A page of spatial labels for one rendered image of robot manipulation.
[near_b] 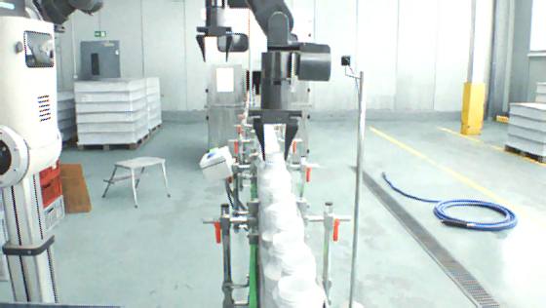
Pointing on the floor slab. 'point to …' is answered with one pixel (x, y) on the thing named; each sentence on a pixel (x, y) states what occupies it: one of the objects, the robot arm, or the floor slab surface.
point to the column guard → (472, 108)
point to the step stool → (135, 173)
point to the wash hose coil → (467, 205)
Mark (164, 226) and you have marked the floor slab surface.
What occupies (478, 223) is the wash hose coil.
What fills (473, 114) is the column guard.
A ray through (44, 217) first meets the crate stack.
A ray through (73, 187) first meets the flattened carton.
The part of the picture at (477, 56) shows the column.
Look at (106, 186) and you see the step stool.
